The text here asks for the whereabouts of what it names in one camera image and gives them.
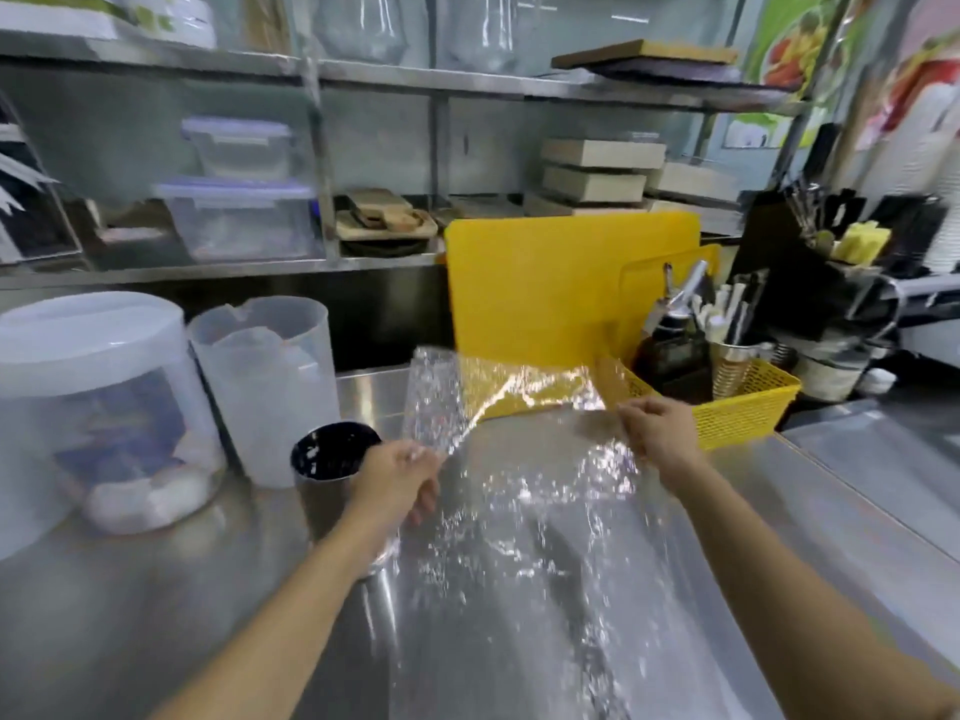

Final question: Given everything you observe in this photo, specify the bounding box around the stack of wooden boards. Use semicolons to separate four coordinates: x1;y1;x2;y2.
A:
334;188;440;242

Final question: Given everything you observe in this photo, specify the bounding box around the clear plastic wrap sheet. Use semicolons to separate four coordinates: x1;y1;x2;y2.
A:
390;346;785;720

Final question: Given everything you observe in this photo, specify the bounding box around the stainless steel cup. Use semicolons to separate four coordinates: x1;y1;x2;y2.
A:
290;421;400;580

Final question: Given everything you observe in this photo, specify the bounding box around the yellow mesh plastic basket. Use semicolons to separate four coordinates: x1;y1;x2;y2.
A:
611;357;803;452

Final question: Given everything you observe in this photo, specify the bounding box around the clear plastic measuring pitcher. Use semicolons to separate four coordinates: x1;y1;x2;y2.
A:
186;295;342;490

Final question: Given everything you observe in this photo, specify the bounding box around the yellow sponge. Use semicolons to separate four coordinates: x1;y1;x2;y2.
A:
832;220;894;267

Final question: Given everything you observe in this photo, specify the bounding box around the bundle of white utensils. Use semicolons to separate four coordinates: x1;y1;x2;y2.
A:
690;269;771;346

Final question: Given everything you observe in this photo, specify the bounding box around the stainless steel shelf unit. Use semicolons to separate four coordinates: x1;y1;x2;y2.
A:
0;0;856;292

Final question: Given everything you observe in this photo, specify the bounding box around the wooden board with dark tray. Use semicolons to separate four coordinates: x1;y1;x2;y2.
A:
551;39;766;87

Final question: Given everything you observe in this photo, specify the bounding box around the white box with green print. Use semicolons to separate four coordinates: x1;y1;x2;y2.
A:
0;0;219;49

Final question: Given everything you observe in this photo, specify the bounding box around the dark bottle with metal nozzle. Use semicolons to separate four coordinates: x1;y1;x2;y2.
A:
632;260;714;404

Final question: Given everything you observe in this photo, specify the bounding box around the clear plastic jar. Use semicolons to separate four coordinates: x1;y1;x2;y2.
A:
442;0;522;74
313;0;410;67

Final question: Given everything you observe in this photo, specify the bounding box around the person's left hand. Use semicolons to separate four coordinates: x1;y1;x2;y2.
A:
346;439;445;542

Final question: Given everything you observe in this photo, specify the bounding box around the person's left forearm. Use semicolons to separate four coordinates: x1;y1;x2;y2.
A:
148;526;393;720

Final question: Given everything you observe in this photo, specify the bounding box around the ribbed steel utensil cup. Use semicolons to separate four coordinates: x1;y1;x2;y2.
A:
708;338;765;400

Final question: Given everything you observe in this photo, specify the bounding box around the black utensil holder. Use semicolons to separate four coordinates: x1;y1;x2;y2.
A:
738;179;901;342

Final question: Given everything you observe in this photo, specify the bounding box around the person's right forearm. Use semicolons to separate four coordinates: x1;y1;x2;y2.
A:
660;460;960;720

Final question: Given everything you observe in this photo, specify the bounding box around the large clear white-lidded container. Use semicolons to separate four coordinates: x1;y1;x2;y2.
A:
0;291;228;561

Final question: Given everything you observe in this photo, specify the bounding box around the small purple-lidded plastic container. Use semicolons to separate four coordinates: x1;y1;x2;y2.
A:
180;116;294;181

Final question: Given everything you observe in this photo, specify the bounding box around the large purple-lidded plastic container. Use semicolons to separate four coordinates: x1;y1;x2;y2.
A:
155;178;319;263

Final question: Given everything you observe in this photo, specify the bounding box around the person's right hand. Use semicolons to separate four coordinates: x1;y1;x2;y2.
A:
615;395;711;490

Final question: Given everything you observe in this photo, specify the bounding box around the stack of beige boxes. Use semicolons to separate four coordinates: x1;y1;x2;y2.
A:
525;138;744;218

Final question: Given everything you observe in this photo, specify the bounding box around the stack of white cups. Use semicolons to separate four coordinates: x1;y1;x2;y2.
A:
862;82;960;274

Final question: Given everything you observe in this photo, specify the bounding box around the large yellow cutting board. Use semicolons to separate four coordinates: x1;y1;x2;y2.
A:
444;211;702;422

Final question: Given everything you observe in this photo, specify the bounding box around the small yellow cutting board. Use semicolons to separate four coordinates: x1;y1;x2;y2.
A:
616;244;723;353

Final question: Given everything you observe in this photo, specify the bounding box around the colourful food poster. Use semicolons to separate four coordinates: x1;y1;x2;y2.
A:
721;0;856;151

